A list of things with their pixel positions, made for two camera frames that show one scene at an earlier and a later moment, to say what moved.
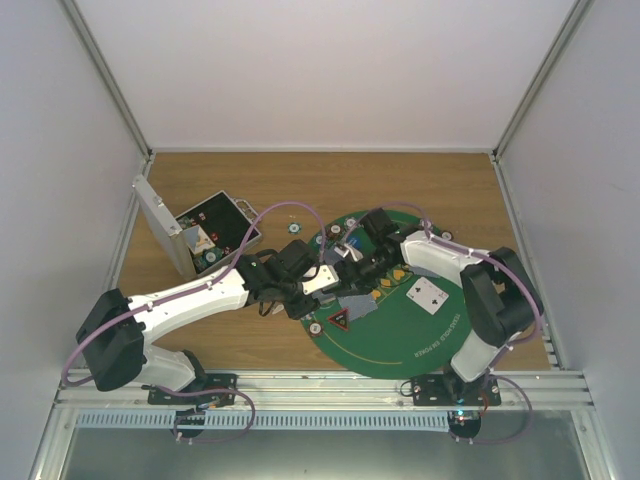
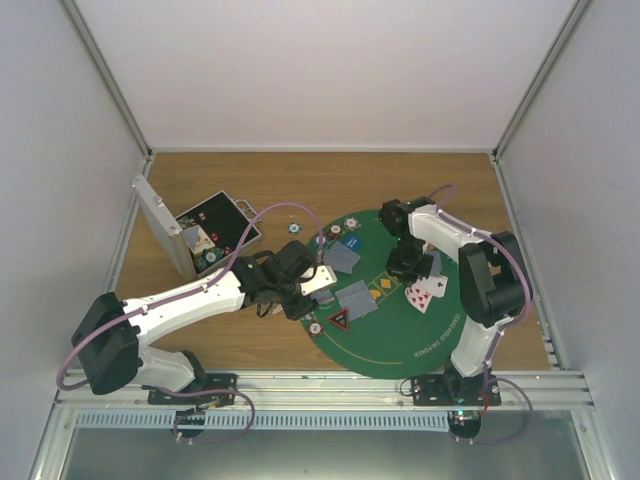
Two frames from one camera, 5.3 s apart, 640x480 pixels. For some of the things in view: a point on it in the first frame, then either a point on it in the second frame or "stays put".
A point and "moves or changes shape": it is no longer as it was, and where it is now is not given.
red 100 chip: (334, 231) stays put
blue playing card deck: (323, 297) stays put
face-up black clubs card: (427, 294) moves or changes shape
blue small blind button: (355, 240) stays put
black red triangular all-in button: (340, 319) stays put
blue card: (361, 305) stays put
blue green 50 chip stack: (294, 228) stays put
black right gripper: (348, 265) → (408, 277)
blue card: (358, 304) moves or changes shape
